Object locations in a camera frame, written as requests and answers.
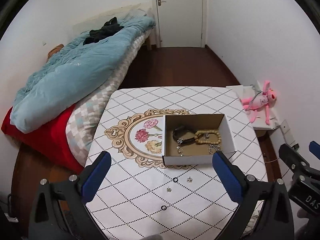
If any wooden bead bracelet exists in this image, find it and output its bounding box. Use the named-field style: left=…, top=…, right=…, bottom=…
left=194, top=128, right=222, bottom=145

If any black smart watch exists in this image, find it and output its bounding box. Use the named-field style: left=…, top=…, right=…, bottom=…
left=172, top=126, right=195, bottom=146

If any pink panther plush toy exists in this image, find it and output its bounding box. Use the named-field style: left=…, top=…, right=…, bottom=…
left=241, top=80, right=277, bottom=126

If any red blanket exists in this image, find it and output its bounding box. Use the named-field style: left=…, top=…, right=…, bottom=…
left=1, top=104, right=84, bottom=174

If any checked tablecloth with floral print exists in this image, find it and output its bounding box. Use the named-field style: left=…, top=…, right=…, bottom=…
left=86, top=86, right=267, bottom=239

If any checked grey mattress sheet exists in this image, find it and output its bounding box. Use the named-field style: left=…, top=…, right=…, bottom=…
left=66, top=30, right=151, bottom=167

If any white cardboard box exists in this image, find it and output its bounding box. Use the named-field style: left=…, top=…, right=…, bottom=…
left=162, top=114, right=236, bottom=167

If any light blue duvet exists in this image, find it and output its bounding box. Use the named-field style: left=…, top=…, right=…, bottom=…
left=10, top=13, right=156, bottom=134

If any black clothing on bed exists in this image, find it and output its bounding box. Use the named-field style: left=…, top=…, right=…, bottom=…
left=83, top=17, right=124, bottom=45

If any white door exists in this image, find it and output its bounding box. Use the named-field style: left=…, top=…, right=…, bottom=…
left=152, top=0, right=207, bottom=48

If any white wall power strip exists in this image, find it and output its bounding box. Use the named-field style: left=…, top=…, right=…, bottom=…
left=280, top=120, right=300, bottom=150

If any silver chain bracelet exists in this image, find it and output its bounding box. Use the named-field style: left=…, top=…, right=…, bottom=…
left=207, top=144, right=223, bottom=156

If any silver charm necklace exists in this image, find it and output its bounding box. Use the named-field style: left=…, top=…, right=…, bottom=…
left=176, top=138, right=185, bottom=157

